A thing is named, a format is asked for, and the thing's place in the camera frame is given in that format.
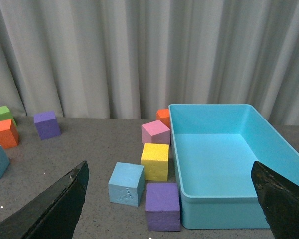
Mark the green foam cube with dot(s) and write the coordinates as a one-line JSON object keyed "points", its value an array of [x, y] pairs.
{"points": [[5, 114]]}

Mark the front purple foam cube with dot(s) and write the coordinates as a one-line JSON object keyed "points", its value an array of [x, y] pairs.
{"points": [[162, 207]]}

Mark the far purple foam cube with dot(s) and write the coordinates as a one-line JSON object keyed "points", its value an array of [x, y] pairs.
{"points": [[47, 125]]}

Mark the large orange foam cube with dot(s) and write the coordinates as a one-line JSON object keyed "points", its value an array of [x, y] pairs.
{"points": [[9, 136]]}

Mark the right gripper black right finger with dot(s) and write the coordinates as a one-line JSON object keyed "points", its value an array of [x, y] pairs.
{"points": [[279, 200]]}

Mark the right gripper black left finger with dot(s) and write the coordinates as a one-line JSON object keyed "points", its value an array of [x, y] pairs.
{"points": [[54, 213]]}

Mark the grey pleated curtain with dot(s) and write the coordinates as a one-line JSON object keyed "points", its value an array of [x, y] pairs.
{"points": [[126, 59]]}

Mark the orange cube behind bin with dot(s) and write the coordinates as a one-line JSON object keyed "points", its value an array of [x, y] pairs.
{"points": [[163, 115]]}

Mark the purple foam cube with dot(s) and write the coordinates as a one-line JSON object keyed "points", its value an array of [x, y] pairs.
{"points": [[162, 207], [47, 125]]}

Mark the light blue foam cube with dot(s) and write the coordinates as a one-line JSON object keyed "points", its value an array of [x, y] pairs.
{"points": [[126, 184]]}

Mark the light blue plastic bin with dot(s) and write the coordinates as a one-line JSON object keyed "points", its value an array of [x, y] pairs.
{"points": [[214, 148]]}

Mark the yellow foam cube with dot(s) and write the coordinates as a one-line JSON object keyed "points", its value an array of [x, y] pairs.
{"points": [[155, 160]]}

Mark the pink foam cube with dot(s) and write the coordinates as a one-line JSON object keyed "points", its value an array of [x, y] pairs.
{"points": [[155, 132]]}

